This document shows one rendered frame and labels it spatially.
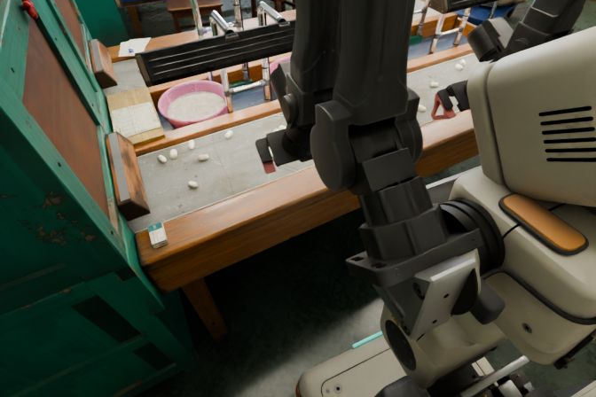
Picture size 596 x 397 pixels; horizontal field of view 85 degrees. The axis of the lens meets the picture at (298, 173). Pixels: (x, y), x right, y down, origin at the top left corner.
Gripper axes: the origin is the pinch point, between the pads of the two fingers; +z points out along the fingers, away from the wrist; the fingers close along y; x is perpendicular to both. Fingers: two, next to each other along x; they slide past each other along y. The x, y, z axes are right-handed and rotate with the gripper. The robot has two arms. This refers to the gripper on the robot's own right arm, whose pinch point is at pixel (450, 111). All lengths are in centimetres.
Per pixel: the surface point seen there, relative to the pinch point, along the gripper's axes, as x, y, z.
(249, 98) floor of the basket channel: -49, 34, 61
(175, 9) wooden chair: -192, 45, 158
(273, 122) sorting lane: -27, 32, 43
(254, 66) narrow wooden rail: -61, 28, 58
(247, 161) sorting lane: -13, 47, 36
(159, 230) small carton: 2, 75, 23
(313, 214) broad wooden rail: 9.7, 33.4, 32.0
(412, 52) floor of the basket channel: -54, -56, 64
